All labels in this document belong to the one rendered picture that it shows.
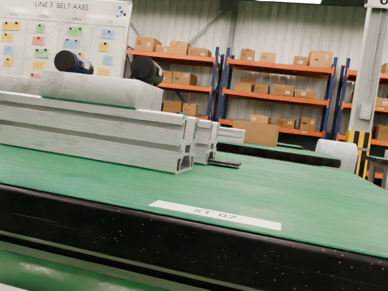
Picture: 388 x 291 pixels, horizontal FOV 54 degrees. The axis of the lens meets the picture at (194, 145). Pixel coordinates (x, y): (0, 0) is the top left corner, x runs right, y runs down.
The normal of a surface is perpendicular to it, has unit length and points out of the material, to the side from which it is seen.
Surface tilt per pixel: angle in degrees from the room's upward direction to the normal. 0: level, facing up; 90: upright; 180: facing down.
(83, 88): 90
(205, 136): 90
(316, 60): 92
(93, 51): 90
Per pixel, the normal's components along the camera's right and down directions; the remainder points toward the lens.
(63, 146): -0.25, 0.02
